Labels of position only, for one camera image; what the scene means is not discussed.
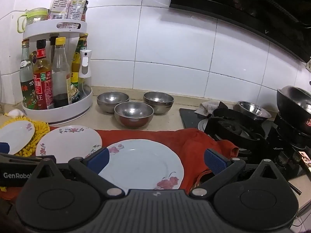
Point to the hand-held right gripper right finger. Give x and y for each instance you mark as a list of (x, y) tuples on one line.
[(213, 160)]

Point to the clear bottle yellow cap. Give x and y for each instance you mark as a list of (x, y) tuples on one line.
[(60, 77)]

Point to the glass jar green lid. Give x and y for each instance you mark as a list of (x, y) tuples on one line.
[(36, 15)]

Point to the garlic bulb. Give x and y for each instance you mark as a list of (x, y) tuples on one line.
[(15, 113)]

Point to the yellow chenille cloth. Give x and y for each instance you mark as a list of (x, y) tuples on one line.
[(41, 128)]

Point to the small floral white plate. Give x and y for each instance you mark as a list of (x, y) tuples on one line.
[(14, 136)]

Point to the soy sauce bottle red label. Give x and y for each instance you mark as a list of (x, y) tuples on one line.
[(43, 82)]

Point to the dark sauce bottle green label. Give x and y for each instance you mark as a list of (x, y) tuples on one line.
[(75, 97)]

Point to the black gas stove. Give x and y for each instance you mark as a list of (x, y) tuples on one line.
[(233, 131)]

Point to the white two-tier spice rack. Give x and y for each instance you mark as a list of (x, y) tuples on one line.
[(48, 29)]

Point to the green bottle yellow label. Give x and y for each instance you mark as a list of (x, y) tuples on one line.
[(75, 65)]

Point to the white spray oil bottle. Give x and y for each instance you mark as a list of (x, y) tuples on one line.
[(85, 70)]

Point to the white seasoning packet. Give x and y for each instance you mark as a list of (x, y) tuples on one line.
[(77, 4)]

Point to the wide steel bowl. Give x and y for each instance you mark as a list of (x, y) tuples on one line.
[(254, 110)]

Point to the white rag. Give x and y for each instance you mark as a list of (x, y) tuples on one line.
[(206, 108)]

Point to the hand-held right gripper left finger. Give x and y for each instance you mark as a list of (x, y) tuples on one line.
[(100, 157)]

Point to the clear bottle green label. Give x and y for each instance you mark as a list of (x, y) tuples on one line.
[(27, 77)]

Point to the red cloth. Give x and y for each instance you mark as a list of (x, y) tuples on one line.
[(155, 134)]

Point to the black range hood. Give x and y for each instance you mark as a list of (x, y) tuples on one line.
[(243, 0)]

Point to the large floral white plate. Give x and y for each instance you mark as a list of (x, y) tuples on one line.
[(143, 165)]

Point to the thin dark bottle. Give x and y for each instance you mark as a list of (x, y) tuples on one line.
[(53, 51)]

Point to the seasoning packets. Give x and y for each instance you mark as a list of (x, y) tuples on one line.
[(60, 2)]

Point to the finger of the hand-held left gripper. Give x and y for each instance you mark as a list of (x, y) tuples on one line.
[(3, 147)]

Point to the black wok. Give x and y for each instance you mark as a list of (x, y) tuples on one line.
[(294, 106)]

